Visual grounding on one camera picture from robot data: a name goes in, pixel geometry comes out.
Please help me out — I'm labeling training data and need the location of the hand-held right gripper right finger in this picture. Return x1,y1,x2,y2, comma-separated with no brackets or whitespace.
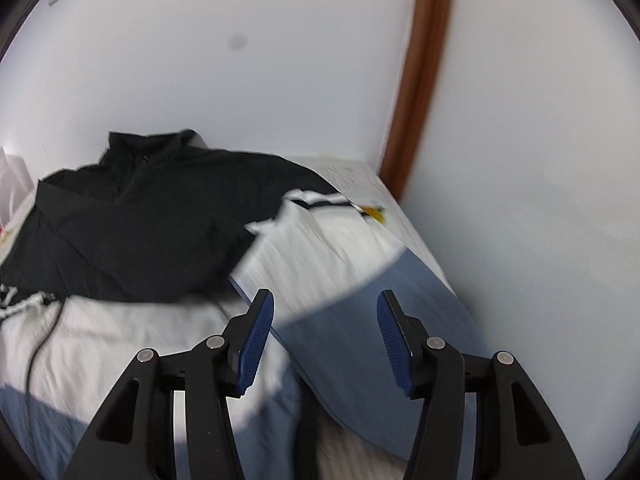
376,289,586,480

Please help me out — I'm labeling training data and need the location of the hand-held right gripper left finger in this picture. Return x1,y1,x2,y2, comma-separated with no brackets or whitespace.
60,288,276,480

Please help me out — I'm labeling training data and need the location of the black zip-neck jacket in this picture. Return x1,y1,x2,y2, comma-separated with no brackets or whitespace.
0,129,346,306

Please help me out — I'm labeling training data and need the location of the white fruit-print bed sheet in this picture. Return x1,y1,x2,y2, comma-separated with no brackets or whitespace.
0,157,493,480

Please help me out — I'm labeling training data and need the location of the black white fringed cloth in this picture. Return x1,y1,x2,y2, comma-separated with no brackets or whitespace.
0,284,57,322

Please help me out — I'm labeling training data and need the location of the black cable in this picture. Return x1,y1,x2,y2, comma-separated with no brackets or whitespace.
25,299,67,397

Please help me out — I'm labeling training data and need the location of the brown wooden door frame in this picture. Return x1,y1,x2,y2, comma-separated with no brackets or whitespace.
377,0,458,207

